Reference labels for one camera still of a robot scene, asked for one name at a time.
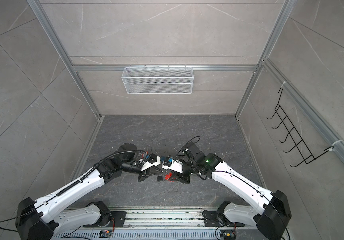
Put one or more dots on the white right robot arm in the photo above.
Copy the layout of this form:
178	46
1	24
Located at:
268	211

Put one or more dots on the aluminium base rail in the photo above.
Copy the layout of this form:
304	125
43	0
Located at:
163	224

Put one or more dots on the black wire hook rack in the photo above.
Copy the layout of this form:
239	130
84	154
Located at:
293	135

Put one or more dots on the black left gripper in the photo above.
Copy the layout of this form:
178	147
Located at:
146	173

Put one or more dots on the red padlock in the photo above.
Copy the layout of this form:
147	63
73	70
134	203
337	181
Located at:
169	176

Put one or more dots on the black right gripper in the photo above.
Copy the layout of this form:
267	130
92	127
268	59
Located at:
180	177

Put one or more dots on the white wire mesh basket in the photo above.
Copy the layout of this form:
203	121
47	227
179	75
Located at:
158	80

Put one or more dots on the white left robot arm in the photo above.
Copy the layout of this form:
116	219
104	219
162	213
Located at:
45	217

